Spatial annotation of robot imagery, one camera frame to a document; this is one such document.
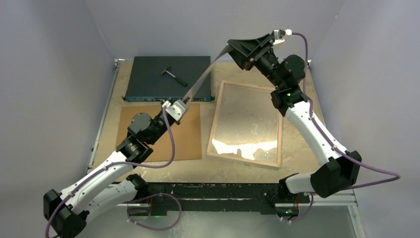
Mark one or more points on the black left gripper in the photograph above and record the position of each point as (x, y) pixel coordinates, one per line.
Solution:
(178, 123)

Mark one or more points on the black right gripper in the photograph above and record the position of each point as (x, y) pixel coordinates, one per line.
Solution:
(244, 51)

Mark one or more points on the large printed photo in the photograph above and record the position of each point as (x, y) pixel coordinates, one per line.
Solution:
(194, 89)

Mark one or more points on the clear acrylic sheet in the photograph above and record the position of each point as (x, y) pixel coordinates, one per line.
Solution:
(249, 128)

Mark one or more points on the white wooden picture frame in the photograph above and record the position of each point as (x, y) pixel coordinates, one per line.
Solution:
(246, 128)

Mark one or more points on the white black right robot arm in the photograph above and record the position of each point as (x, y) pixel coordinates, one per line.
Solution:
(338, 167)

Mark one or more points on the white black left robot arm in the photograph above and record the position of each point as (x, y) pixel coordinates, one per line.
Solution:
(68, 211)

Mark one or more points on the black hammer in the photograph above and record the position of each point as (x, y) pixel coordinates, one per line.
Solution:
(179, 80)

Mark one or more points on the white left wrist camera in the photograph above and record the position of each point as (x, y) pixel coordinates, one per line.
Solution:
(176, 109)

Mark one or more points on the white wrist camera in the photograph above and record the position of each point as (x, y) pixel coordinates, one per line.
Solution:
(176, 109)
(278, 36)

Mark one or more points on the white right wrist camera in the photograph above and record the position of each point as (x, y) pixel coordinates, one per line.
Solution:
(278, 36)

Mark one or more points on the dark network switch box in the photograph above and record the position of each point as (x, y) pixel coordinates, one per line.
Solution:
(146, 84)

